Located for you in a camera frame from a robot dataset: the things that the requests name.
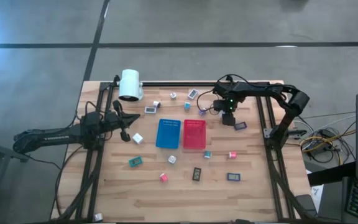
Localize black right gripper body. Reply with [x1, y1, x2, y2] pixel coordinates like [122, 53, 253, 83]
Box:
[213, 96, 239, 114]

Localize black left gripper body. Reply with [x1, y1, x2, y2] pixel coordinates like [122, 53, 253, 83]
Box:
[104, 99, 131, 143]

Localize red plastic basket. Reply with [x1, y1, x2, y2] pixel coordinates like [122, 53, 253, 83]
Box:
[183, 119, 207, 151]

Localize blue plastic basket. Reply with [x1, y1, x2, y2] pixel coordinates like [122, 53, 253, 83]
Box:
[155, 118, 182, 150]

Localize white cylindrical lamp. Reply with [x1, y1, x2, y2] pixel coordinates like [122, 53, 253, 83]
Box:
[118, 68, 145, 102]

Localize dark smartphone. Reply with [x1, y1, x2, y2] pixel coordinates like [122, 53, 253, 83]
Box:
[295, 194, 318, 217]

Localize black flat bar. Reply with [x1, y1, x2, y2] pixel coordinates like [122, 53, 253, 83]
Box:
[307, 161, 357, 187]

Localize white paper sheet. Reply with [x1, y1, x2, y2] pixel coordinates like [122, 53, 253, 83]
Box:
[310, 184, 324, 205]

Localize grey metal desk leg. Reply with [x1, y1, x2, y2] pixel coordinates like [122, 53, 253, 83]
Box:
[0, 136, 30, 224]

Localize black aluminium table frame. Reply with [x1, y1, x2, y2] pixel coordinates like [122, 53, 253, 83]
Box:
[52, 80, 321, 224]

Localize yellow cable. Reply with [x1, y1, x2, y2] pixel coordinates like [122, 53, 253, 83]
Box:
[299, 129, 357, 166]

